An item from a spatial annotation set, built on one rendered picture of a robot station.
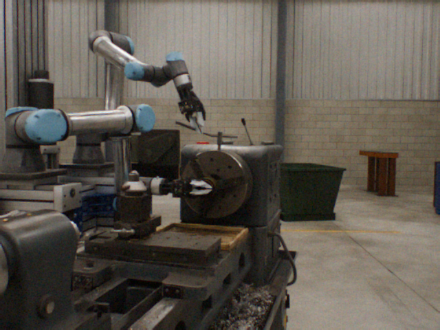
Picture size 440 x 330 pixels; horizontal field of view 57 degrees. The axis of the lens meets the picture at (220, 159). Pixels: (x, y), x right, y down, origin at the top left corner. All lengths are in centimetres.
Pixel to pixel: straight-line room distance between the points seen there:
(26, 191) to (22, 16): 76
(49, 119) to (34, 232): 75
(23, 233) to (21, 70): 121
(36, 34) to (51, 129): 65
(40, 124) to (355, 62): 1146
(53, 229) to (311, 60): 1161
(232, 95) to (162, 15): 303
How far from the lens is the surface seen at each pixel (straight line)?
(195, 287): 113
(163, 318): 105
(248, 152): 199
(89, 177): 203
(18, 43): 192
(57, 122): 150
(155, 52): 1226
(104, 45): 198
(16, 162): 162
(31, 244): 79
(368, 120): 1241
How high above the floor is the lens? 129
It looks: 3 degrees down
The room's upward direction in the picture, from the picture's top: 1 degrees clockwise
